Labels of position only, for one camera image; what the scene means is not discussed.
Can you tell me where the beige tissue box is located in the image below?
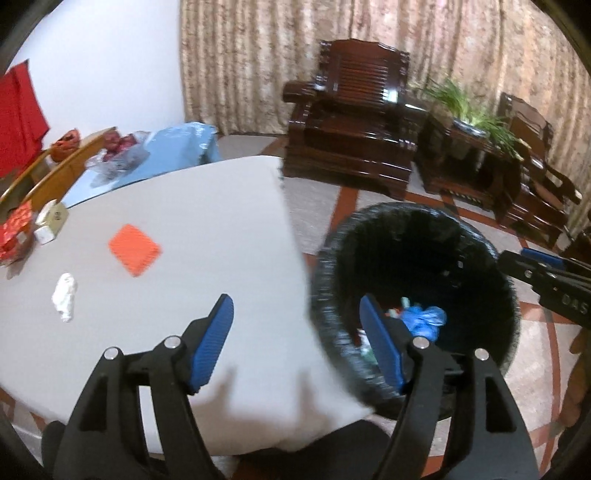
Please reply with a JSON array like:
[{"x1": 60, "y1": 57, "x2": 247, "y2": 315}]
[{"x1": 34, "y1": 199, "x2": 70, "y2": 245}]

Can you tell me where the black lined trash bin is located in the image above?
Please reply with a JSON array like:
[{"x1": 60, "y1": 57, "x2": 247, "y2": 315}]
[{"x1": 308, "y1": 202, "x2": 522, "y2": 421}]

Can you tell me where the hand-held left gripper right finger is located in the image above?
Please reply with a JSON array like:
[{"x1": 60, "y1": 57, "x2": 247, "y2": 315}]
[{"x1": 359, "y1": 295, "x2": 541, "y2": 480}]

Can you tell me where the green potted plant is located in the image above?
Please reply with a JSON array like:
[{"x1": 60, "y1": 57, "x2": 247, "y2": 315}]
[{"x1": 416, "y1": 78, "x2": 522, "y2": 155}]

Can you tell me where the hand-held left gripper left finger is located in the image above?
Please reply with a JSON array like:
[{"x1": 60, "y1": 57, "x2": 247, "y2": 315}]
[{"x1": 39, "y1": 294, "x2": 234, "y2": 480}]

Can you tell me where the dark wooden armchair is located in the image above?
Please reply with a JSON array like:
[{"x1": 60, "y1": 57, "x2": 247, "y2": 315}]
[
  {"x1": 494, "y1": 92, "x2": 583, "y2": 247},
  {"x1": 281, "y1": 39, "x2": 428, "y2": 201}
]

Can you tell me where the dark wooden side table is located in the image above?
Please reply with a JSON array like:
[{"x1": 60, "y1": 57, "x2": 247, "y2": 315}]
[{"x1": 416, "y1": 108, "x2": 518, "y2": 210}]

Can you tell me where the white tissue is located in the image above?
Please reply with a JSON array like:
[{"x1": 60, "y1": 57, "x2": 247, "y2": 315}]
[{"x1": 51, "y1": 272, "x2": 78, "y2": 323}]

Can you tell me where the blue plastic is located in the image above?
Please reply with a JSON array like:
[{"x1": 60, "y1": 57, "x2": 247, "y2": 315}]
[{"x1": 399, "y1": 305, "x2": 448, "y2": 342}]

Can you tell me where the blue tablecloth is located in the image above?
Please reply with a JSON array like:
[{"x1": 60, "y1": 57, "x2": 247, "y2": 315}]
[{"x1": 62, "y1": 122, "x2": 220, "y2": 208}]

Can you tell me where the plastic bag of red fruit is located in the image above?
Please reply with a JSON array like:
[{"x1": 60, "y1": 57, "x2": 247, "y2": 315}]
[{"x1": 85, "y1": 131, "x2": 151, "y2": 180}]

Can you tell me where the person's right hand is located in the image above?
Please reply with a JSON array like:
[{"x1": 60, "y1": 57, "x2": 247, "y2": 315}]
[{"x1": 561, "y1": 330, "x2": 591, "y2": 428}]

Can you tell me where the beige patterned curtain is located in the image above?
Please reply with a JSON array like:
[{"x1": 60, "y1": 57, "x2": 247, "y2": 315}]
[{"x1": 179, "y1": 0, "x2": 591, "y2": 241}]

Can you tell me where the curved wooden cabinet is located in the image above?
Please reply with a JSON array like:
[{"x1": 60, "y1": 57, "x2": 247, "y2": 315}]
[{"x1": 0, "y1": 127, "x2": 118, "y2": 222}]

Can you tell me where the red cloth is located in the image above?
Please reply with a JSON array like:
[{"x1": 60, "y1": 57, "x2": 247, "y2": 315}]
[{"x1": 0, "y1": 60, "x2": 51, "y2": 178}]

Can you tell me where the red patterned gift box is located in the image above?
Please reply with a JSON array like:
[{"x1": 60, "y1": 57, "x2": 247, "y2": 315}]
[{"x1": 0, "y1": 205, "x2": 35, "y2": 265}]

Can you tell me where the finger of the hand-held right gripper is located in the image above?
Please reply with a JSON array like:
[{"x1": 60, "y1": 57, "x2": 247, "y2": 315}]
[
  {"x1": 498, "y1": 250, "x2": 552, "y2": 296},
  {"x1": 521, "y1": 248, "x2": 591, "y2": 278}
]

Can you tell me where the orange knobbly mat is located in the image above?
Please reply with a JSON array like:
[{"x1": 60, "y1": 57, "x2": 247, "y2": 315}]
[{"x1": 108, "y1": 224, "x2": 162, "y2": 278}]

